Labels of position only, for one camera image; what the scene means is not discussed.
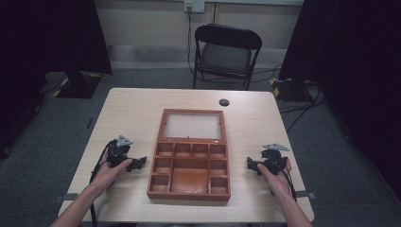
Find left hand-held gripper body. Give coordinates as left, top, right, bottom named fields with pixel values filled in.
left=106, top=134, right=134, bottom=169

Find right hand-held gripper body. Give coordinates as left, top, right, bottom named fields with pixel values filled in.
left=260, top=143, right=290, bottom=176

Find person's right hand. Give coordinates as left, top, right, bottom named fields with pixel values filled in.
left=256, top=157, right=293, bottom=199

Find person's left hand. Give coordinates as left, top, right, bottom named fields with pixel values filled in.
left=89, top=158, right=133, bottom=199

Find wooden compartment box with glass lid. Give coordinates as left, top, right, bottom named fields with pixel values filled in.
left=146, top=108, right=232, bottom=202

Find black stand base yellow stripes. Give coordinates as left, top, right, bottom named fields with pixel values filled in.
left=270, top=77, right=318, bottom=103
left=51, top=71, right=104, bottom=99

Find black folding chair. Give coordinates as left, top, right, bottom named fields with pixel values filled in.
left=191, top=23, right=264, bottom=92

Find dark curtain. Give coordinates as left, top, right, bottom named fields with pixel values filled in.
left=278, top=0, right=401, bottom=202
left=0, top=0, right=113, bottom=159

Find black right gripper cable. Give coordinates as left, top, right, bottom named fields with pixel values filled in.
left=277, top=162, right=298, bottom=203

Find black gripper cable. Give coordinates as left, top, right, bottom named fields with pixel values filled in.
left=277, top=162, right=298, bottom=203
left=89, top=140, right=115, bottom=227

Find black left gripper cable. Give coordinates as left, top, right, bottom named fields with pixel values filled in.
left=89, top=140, right=115, bottom=227

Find grey strap on table edge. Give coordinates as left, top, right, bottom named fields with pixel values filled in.
left=52, top=192, right=78, bottom=204
left=295, top=190, right=318, bottom=201

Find black floor cables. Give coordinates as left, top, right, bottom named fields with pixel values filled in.
left=278, top=82, right=327, bottom=134

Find white wall socket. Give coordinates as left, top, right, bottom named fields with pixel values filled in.
left=183, top=0, right=206, bottom=14

